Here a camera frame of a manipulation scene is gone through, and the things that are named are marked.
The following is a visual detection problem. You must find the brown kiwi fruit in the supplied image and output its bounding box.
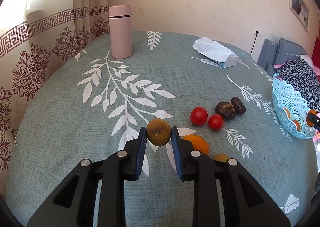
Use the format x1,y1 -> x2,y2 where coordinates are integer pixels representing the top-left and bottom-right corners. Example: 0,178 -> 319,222
146,119 -> 171,147
213,153 -> 229,163

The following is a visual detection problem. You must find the large orange persimmon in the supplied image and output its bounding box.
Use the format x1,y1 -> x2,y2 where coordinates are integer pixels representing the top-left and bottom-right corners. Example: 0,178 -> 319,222
182,134 -> 209,155

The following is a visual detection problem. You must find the red tomato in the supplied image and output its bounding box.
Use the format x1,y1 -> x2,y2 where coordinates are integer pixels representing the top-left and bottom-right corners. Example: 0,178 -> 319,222
208,114 -> 224,131
190,107 -> 208,126

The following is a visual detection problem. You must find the orange mandarin in basket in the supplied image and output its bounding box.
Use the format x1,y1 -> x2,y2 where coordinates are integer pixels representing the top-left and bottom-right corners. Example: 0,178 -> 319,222
283,107 -> 291,119
292,120 -> 300,131

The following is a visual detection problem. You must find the light blue lattice fruit basket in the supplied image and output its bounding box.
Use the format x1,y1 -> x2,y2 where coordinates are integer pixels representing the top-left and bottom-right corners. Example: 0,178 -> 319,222
272,79 -> 316,140

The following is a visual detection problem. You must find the black white leopard cloth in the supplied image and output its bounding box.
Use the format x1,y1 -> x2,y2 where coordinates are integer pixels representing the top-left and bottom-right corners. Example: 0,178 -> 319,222
276,59 -> 319,112

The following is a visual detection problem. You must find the dark brown fruit back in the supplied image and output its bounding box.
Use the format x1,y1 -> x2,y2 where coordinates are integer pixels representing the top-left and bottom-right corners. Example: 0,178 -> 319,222
231,97 -> 246,115

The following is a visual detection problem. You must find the dark brown fruit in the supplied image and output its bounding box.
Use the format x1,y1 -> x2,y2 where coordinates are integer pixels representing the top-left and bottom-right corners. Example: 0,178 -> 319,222
231,97 -> 246,115
215,101 -> 236,121

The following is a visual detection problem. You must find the grey blue cushion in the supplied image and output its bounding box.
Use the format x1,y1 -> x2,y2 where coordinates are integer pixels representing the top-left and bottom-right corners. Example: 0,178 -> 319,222
258,37 -> 307,77

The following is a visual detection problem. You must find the dark brown fruit front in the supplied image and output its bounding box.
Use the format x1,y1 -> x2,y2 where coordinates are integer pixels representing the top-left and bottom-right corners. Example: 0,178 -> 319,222
215,101 -> 236,121

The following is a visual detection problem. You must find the teal leaf-pattern tablecloth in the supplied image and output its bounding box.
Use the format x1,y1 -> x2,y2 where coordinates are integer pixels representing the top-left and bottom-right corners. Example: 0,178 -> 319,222
5,32 -> 319,226

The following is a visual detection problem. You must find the tissue pack with white tissue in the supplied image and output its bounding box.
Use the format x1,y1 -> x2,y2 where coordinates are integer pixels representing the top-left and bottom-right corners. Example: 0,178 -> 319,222
192,37 -> 239,68

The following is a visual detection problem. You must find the pink thermos bottle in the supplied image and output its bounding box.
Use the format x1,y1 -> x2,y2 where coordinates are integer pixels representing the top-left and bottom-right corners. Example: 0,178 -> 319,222
109,5 -> 132,59

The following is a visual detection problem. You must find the beige patterned curtain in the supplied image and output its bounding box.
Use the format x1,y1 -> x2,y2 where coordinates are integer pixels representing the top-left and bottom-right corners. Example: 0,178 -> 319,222
1,0 -> 109,191

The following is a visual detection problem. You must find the white wall socket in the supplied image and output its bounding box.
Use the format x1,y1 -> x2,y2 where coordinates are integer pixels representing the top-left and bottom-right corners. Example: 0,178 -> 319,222
253,26 -> 264,37

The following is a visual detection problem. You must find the black power cable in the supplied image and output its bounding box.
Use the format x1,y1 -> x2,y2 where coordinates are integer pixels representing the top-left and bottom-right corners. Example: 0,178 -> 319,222
249,32 -> 259,55

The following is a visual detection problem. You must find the framed wall picture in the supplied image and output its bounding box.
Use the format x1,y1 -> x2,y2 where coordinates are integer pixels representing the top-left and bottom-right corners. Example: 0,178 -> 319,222
289,0 -> 310,32

